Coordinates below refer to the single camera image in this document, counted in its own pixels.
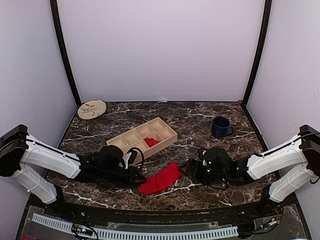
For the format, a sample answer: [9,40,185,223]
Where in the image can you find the bird painted ceramic plate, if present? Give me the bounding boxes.
[77,100,107,120]

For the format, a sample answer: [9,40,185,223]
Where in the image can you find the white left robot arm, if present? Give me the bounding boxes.
[0,124,147,218]

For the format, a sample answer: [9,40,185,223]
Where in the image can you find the black front table rail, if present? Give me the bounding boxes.
[24,189,301,227]

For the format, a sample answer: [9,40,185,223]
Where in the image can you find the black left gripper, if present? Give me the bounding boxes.
[99,166,147,188]

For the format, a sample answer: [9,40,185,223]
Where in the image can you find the black right frame post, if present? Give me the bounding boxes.
[241,0,272,109]

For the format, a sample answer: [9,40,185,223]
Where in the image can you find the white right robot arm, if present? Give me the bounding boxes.
[178,125,320,217]

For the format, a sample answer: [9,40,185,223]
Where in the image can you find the dark blue mug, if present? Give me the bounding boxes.
[211,116,234,139]

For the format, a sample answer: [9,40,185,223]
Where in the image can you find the wooden compartment tray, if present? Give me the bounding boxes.
[106,117,178,166]

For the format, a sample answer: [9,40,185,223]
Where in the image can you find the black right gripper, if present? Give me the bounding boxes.
[178,158,228,186]

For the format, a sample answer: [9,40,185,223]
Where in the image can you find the red snowflake santa sock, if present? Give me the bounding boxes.
[144,137,160,148]

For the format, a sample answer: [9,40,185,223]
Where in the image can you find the black left camera cable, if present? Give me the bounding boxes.
[127,146,146,173]

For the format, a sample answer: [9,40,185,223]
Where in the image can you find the plain red sock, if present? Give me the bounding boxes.
[138,162,182,195]

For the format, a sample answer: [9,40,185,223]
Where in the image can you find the white slotted cable duct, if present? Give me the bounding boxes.
[31,213,239,240]

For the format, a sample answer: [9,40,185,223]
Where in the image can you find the black frame post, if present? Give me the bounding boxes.
[241,0,272,109]
[50,0,82,107]

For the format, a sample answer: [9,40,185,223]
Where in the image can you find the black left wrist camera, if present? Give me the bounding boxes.
[123,149,138,169]

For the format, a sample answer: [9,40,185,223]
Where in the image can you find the black left frame post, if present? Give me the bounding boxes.
[50,0,82,107]

